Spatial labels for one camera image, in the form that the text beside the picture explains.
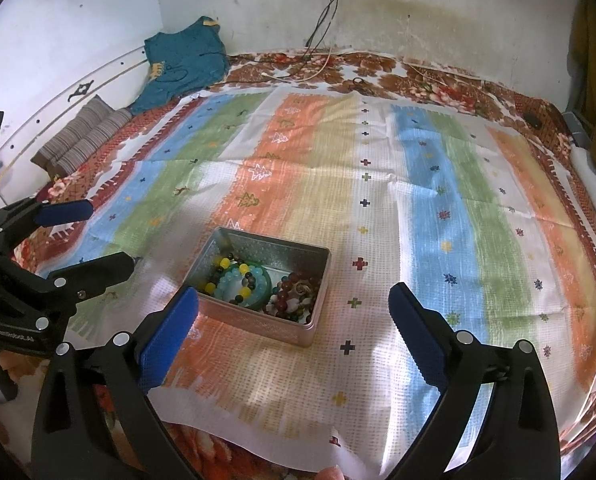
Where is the black cable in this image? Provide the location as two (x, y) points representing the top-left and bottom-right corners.
(304, 0), (348, 63)

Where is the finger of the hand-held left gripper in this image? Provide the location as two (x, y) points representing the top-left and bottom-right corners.
(0, 252), (140, 322)
(0, 197), (94, 242)

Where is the teal garment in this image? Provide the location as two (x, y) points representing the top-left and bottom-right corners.
(130, 16), (231, 117)

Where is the white bed headboard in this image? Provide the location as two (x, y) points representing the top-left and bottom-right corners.
(0, 45), (149, 173)

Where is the light blue bead bracelet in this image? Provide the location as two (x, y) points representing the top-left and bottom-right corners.
(212, 261), (273, 307)

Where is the striped pastel cloth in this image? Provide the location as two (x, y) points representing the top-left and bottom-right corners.
(53, 87), (596, 480)

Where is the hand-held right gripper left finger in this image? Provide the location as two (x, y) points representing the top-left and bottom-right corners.
(30, 286), (200, 480)

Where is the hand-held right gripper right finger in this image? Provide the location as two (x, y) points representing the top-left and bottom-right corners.
(388, 282), (561, 480)

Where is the dark red bead bracelet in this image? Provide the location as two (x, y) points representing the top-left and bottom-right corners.
(264, 271), (324, 322)

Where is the black and yellow bead bracelet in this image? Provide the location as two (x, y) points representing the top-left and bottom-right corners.
(203, 254), (261, 307)

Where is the silver tin box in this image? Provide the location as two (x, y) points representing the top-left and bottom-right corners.
(184, 226), (332, 349)

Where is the brown striped pillow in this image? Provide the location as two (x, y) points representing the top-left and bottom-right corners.
(31, 95), (133, 177)

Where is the white shell bracelet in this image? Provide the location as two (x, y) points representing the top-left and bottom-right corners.
(277, 295), (312, 323)

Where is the yellow curtain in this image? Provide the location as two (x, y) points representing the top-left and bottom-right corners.
(568, 0), (596, 182)

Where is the beige cord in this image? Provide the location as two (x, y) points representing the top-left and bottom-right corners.
(404, 61), (480, 82)

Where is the white cable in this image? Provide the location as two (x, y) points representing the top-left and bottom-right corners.
(262, 46), (340, 82)

